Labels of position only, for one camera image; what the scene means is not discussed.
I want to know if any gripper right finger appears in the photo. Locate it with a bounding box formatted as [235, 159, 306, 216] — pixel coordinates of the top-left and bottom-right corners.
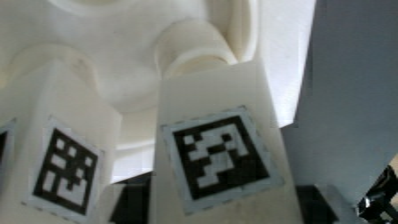
[296, 183, 370, 224]

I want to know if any white round stool seat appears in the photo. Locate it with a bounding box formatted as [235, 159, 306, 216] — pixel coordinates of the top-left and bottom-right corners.
[0, 0, 264, 158]

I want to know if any white right rail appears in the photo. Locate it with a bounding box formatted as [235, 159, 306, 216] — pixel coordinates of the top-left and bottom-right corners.
[113, 0, 317, 182]

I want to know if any white stool leg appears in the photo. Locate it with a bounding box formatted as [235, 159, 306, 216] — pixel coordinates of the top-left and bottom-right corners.
[150, 61, 304, 224]
[0, 56, 125, 224]

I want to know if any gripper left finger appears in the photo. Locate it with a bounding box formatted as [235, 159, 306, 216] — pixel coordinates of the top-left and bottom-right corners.
[111, 172, 153, 224]

